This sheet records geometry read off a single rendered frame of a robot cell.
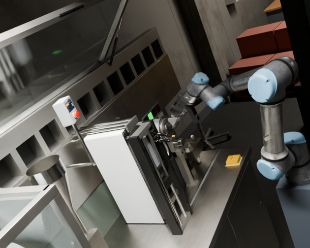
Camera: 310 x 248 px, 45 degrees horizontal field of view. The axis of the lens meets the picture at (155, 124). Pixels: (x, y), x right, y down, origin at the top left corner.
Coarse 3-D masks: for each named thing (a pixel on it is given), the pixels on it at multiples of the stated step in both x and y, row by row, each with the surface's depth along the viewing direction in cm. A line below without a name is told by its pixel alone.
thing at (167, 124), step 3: (165, 123) 200; (168, 123) 200; (165, 126) 198; (168, 126) 200; (165, 129) 198; (168, 129) 199; (171, 129) 202; (165, 132) 198; (168, 132) 199; (171, 132) 201; (168, 135) 201
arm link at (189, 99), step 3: (183, 93) 187; (186, 93) 184; (183, 96) 186; (186, 96) 184; (189, 96) 184; (186, 99) 185; (189, 99) 184; (192, 99) 184; (195, 99) 185; (189, 102) 186; (192, 102) 186
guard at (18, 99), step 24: (120, 0) 189; (72, 24) 157; (96, 24) 180; (0, 48) 122; (24, 48) 135; (48, 48) 151; (72, 48) 172; (96, 48) 200; (0, 72) 130; (24, 72) 145; (48, 72) 165; (72, 72) 190; (0, 96) 141; (24, 96) 158; (48, 96) 182; (0, 120) 152
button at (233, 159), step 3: (228, 156) 216; (231, 156) 215; (234, 156) 213; (237, 156) 212; (240, 156) 213; (228, 159) 213; (231, 159) 212; (234, 159) 211; (237, 159) 210; (228, 162) 211; (231, 162) 210; (234, 162) 210; (237, 162) 209
